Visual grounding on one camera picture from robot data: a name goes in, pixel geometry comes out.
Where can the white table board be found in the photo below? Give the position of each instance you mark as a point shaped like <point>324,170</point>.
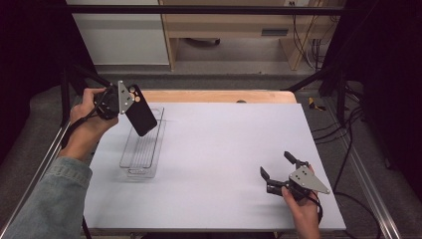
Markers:
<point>239,149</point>

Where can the aluminium floor rail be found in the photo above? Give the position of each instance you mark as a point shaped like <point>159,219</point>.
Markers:
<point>43,162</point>
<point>368,186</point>

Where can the black phone case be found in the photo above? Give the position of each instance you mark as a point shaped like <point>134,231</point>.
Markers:
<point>142,116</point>

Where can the black metal frame stand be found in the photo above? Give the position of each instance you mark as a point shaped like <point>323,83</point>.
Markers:
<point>340,96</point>
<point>66,96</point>

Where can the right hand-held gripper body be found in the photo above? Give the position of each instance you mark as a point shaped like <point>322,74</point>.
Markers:
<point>305,181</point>

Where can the clear plastic storage box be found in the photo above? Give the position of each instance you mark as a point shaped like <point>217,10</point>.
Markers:
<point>141,152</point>

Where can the black horizontal frame bar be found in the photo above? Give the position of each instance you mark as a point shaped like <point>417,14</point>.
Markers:
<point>199,9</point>

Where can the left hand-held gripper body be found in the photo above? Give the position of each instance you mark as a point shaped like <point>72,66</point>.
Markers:
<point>107,103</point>

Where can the person's left hand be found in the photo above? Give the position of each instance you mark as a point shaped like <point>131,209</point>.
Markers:
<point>84,132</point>

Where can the person's right hand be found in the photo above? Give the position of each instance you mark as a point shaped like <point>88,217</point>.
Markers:
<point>305,214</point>

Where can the black curtain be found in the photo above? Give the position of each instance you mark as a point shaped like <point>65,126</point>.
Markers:
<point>388,83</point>
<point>30,66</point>

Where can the white cabinet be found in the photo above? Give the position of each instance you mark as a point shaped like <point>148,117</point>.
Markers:
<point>122,40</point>

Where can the yellow black floor tape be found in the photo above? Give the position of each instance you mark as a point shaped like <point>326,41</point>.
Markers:
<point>313,104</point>

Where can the light wooden desk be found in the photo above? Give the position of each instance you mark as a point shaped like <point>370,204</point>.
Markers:
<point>232,23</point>

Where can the wooden table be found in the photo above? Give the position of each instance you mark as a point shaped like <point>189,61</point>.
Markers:
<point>215,96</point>

